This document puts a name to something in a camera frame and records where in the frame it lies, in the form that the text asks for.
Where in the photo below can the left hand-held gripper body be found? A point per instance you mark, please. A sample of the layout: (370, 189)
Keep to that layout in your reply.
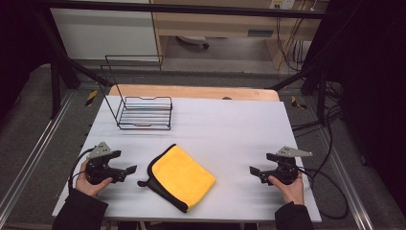
(97, 169)

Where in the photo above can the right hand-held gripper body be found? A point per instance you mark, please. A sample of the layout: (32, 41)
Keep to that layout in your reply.
(285, 171)

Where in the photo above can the yellow towel with black edge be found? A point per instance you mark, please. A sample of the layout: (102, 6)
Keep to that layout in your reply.
(182, 177)

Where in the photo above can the person's left hand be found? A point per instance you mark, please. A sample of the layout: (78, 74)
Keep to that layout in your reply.
(87, 187)

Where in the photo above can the person's right hand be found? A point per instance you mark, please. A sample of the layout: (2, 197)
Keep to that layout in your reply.
(292, 191)

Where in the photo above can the white table mat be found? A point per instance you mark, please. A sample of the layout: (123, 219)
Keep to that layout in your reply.
(223, 134)

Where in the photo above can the yellow black floor tape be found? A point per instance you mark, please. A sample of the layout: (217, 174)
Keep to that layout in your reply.
(91, 98)
(297, 103)

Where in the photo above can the wooden table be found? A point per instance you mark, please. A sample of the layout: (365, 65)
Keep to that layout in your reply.
(191, 92)

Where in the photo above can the black curtain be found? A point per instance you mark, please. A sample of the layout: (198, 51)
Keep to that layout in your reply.
(376, 96)
(19, 48)

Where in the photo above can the white cabinet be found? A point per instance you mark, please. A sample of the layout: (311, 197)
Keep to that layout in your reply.
(105, 35)

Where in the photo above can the grey chair base with caster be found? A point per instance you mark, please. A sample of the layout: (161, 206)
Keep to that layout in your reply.
(193, 40)

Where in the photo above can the light wooden desk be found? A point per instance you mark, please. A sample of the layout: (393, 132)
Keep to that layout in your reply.
(217, 27)

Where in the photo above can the aluminium floor rail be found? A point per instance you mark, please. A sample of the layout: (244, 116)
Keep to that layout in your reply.
(349, 188)
(35, 150)

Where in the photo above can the black metal frame leg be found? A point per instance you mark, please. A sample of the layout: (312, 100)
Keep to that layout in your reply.
(63, 64)
(316, 67)

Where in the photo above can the white wall outlet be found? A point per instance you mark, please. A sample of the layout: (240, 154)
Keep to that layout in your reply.
(282, 4)

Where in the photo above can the black metal frame crossbar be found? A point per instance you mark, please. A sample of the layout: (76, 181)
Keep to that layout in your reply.
(191, 9)

